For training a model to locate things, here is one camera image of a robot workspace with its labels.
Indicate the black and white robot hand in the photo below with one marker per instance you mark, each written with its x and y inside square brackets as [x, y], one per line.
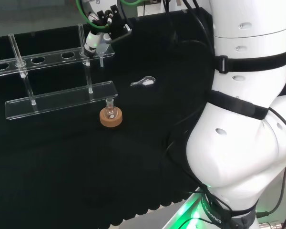
[114, 28]

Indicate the small round-bottom glass flask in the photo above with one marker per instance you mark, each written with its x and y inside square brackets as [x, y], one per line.
[109, 112]

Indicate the clear plastic funnel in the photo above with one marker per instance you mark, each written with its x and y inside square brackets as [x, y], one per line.
[101, 60]

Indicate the glass weighing funnel with powder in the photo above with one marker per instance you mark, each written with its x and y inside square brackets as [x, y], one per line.
[146, 81]

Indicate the clear funnel stand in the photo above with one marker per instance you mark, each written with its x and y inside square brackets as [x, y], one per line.
[62, 100]

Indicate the black bench cloth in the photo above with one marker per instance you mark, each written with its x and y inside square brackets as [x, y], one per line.
[85, 167]

